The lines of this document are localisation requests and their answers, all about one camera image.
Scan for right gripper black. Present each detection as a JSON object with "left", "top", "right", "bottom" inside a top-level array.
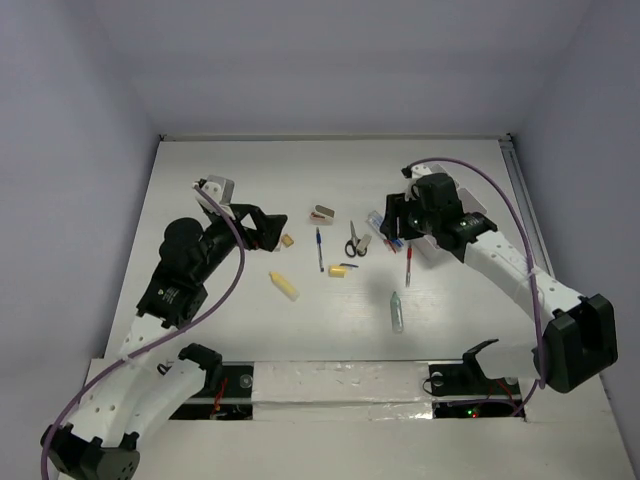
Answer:
[{"left": 378, "top": 191, "right": 439, "bottom": 240}]

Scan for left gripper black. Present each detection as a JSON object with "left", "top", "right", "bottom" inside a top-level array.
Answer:
[{"left": 194, "top": 203, "right": 286, "bottom": 282}]

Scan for clear blue spray bottle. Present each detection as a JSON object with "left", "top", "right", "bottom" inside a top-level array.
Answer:
[{"left": 366, "top": 210, "right": 404, "bottom": 250}]

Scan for grey white eraser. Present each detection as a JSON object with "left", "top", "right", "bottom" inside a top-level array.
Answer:
[{"left": 355, "top": 234, "right": 372, "bottom": 256}]

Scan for black handled scissors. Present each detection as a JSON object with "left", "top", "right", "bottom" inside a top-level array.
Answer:
[{"left": 344, "top": 221, "right": 360, "bottom": 258}]

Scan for white tape dispenser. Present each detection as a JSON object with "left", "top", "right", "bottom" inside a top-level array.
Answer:
[{"left": 309, "top": 204, "right": 335, "bottom": 225}]

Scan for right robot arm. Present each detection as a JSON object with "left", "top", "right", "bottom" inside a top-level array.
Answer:
[{"left": 380, "top": 168, "right": 618, "bottom": 393}]

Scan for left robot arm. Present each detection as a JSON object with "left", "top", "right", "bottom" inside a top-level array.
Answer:
[{"left": 40, "top": 203, "right": 287, "bottom": 479}]

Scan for tan eraser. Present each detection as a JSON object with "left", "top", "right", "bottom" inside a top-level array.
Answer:
[{"left": 281, "top": 234, "right": 294, "bottom": 248}]

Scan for red clip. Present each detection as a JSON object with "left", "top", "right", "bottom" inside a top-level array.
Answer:
[{"left": 384, "top": 240, "right": 397, "bottom": 254}]

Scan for red pen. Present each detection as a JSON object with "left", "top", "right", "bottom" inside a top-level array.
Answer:
[{"left": 405, "top": 243, "right": 413, "bottom": 288}]

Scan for white divided organizer tray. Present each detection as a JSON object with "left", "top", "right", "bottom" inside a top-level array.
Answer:
[{"left": 412, "top": 163, "right": 487, "bottom": 265}]

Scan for blue pen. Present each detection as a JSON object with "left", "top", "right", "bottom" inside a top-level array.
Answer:
[{"left": 315, "top": 227, "right": 325, "bottom": 273}]

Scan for yellow white glue stick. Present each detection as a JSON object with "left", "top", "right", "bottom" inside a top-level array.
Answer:
[{"left": 269, "top": 272, "right": 299, "bottom": 301}]

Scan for yellow binder clip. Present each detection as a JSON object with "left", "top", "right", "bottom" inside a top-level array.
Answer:
[{"left": 328, "top": 263, "right": 358, "bottom": 278}]

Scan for clear green tube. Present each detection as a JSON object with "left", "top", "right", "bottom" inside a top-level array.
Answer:
[{"left": 390, "top": 291, "right": 404, "bottom": 334}]

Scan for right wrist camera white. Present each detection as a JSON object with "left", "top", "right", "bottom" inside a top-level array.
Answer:
[{"left": 401, "top": 163, "right": 431, "bottom": 180}]

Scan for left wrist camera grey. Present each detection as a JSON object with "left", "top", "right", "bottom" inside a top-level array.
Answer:
[{"left": 192, "top": 175, "right": 235, "bottom": 211}]

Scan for silver taped rail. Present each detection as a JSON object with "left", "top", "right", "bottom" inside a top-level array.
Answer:
[{"left": 251, "top": 361, "right": 433, "bottom": 422}]

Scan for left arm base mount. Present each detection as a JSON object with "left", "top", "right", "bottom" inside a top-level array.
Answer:
[{"left": 170, "top": 343, "right": 254, "bottom": 421}]

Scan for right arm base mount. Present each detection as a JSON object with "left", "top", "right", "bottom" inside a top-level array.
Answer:
[{"left": 422, "top": 339, "right": 524, "bottom": 419}]

